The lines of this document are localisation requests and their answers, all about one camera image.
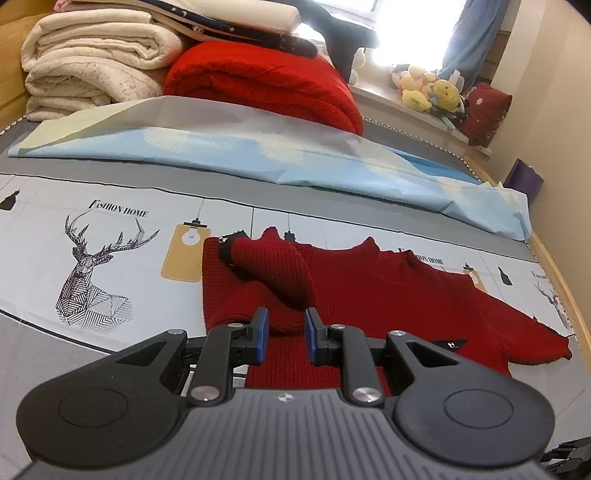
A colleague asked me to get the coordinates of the bright red folded quilt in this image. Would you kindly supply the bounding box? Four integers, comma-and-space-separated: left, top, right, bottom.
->
163, 42, 363, 135

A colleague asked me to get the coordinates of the purple box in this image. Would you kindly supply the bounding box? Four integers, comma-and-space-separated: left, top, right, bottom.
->
504, 158, 544, 205

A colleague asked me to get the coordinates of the dark teal garment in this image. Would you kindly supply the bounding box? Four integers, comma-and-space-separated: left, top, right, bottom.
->
291, 0, 378, 82

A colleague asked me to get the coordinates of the printed grey white bedsheet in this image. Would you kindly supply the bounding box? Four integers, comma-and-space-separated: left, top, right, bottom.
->
0, 117, 578, 393

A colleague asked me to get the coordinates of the cream folded blanket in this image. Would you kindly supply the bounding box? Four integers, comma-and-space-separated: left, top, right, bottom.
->
20, 8, 187, 122

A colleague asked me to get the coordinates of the light blue folded sheet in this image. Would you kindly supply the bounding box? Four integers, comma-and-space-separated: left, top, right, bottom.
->
9, 96, 532, 241

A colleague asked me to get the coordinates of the yellow plush toy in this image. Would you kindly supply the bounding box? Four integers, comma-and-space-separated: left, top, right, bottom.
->
391, 64, 466, 118

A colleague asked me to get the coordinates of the dark red cushion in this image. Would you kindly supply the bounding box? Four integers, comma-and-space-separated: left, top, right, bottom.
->
460, 82, 513, 147

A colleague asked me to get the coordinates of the dark red knit sweater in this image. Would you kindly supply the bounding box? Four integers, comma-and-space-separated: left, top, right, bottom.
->
201, 227, 572, 389

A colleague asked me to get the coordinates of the blue curtain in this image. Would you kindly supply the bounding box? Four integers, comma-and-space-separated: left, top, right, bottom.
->
438, 0, 510, 92

